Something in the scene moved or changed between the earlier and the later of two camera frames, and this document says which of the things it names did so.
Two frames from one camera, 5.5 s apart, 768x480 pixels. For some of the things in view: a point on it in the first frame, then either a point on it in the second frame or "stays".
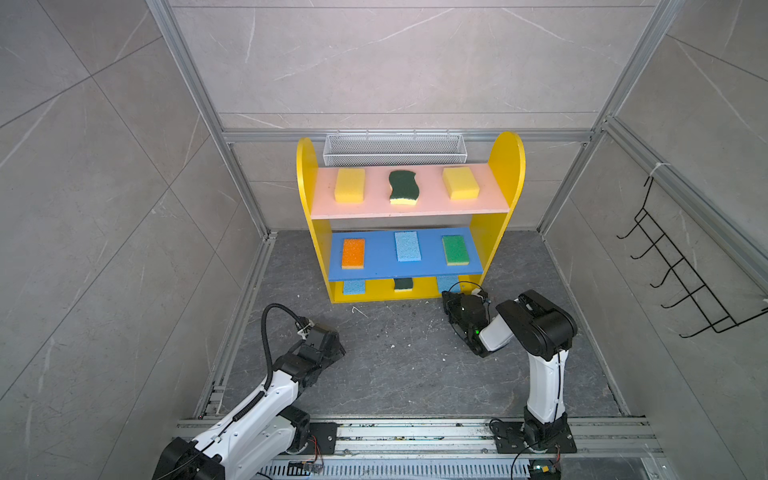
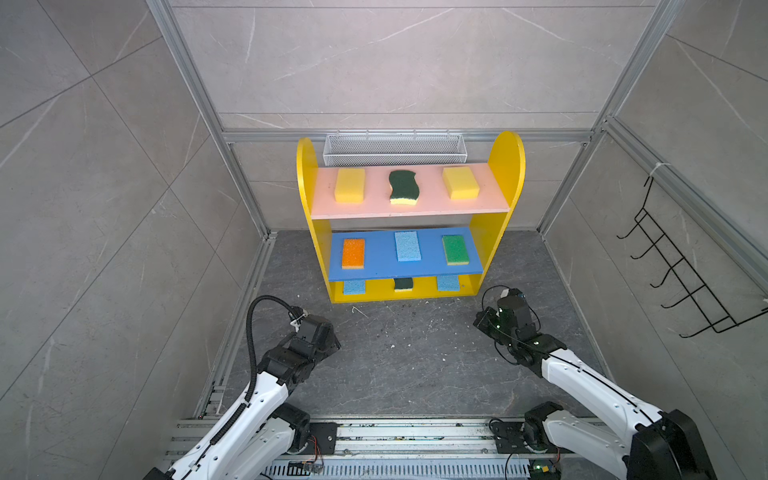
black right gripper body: x=454 y=309 → x=491 y=324
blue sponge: x=448 y=283 stays
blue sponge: x=407 y=246 stays
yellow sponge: x=350 y=186 stays
